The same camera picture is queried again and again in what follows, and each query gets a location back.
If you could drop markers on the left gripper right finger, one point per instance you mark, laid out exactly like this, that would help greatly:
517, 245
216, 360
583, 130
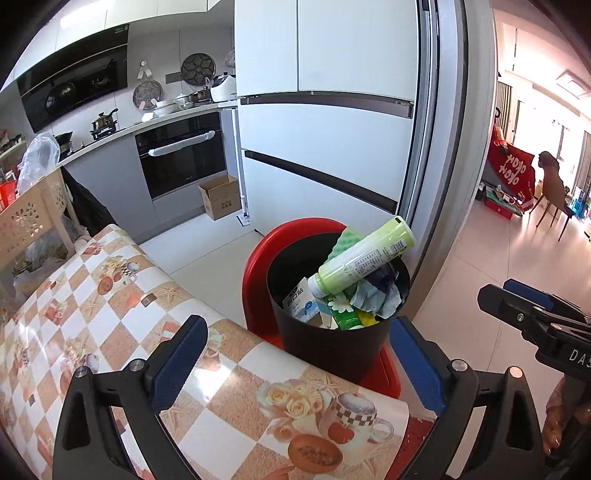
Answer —
508, 444

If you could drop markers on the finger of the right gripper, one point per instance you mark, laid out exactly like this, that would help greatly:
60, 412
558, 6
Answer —
549, 302
513, 310

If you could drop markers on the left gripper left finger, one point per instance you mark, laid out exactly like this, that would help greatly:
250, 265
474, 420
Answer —
87, 443

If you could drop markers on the blue green wrapper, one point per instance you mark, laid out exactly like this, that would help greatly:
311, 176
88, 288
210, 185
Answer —
378, 293

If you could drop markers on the green drink bottle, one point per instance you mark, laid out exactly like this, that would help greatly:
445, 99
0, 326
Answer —
364, 257

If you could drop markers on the green daisy tube box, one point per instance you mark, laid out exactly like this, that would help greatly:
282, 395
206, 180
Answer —
343, 312

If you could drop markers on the green wavy sponge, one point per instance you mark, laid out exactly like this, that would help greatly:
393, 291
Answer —
347, 239

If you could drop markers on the blue white bandage box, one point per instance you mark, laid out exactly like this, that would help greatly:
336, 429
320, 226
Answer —
301, 305

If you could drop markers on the yellow foam fruit net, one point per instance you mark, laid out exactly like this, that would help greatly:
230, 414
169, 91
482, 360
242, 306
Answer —
367, 319

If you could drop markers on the black trash bin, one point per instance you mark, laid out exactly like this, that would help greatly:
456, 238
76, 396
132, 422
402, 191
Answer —
348, 354

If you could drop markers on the person right hand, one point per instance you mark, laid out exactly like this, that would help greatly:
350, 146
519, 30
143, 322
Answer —
555, 418

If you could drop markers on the brown dining chair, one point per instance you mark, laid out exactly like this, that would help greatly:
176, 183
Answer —
553, 189

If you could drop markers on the red banner decoration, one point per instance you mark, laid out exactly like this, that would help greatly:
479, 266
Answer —
512, 169

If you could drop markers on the red plastic stool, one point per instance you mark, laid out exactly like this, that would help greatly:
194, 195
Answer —
382, 377

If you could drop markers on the beige plastic storage rack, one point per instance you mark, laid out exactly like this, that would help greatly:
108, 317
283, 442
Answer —
34, 213

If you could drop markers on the white refrigerator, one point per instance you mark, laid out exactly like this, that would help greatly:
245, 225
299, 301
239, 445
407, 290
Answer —
360, 111

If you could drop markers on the red plastic basket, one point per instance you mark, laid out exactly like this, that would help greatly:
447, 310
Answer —
7, 193

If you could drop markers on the cardboard box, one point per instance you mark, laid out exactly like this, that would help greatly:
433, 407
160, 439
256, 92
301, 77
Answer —
221, 196

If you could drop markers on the clear plastic bag on rack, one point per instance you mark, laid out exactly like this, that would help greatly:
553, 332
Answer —
39, 159

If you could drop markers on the black built-in oven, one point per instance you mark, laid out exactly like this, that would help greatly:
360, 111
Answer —
180, 153

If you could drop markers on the black cooking pot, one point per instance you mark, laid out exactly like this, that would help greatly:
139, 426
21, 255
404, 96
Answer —
104, 125

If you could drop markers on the black range hood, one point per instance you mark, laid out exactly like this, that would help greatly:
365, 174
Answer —
75, 75

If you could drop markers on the white rice cooker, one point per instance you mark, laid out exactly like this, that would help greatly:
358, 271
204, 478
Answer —
222, 87

